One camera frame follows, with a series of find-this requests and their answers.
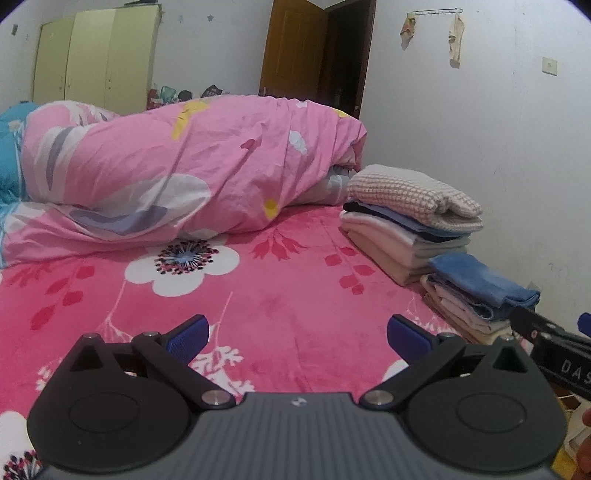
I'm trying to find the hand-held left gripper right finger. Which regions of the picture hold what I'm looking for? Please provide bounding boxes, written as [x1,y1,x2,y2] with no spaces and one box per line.
[359,314,535,411]

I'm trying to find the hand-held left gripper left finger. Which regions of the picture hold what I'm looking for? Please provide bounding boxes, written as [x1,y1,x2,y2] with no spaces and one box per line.
[68,314,235,411]

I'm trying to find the beige checked knit cardigan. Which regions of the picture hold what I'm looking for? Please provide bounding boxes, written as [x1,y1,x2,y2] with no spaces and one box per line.
[345,163,485,234]

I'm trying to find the person's right hand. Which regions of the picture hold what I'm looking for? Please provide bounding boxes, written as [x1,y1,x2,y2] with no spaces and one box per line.
[573,407,591,480]

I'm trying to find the blue folded towel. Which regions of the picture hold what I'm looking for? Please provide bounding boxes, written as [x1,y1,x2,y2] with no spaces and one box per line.
[427,252,542,321]

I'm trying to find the white folded garment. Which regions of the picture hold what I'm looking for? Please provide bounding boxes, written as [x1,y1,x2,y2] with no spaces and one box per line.
[413,235,471,268]

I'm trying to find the blue folded garment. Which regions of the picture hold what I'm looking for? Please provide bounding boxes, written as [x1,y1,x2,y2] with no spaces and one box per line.
[355,204,472,243]

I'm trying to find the black folded garment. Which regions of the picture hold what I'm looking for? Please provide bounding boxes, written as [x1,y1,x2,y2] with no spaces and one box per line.
[342,199,386,217]

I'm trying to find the pink floral duvet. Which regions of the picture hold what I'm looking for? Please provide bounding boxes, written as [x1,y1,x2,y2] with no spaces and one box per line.
[0,95,369,271]

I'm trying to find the colourful bags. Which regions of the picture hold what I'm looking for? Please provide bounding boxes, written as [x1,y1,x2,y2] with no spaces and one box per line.
[147,82,232,110]

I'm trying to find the teal patterned quilt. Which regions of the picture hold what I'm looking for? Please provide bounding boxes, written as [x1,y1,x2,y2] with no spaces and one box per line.
[0,102,43,208]

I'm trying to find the long beige hanging cloth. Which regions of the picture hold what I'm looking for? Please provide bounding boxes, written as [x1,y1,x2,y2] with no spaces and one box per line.
[447,12,466,69]

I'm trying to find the pale green wardrobe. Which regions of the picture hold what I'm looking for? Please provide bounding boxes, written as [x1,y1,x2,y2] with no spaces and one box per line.
[31,4,163,115]

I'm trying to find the brown wooden door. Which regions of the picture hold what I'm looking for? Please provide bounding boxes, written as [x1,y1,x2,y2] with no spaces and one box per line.
[257,0,378,121]

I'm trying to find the small beige hanging cloth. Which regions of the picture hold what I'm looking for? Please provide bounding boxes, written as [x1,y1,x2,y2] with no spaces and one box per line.
[399,12,419,51]

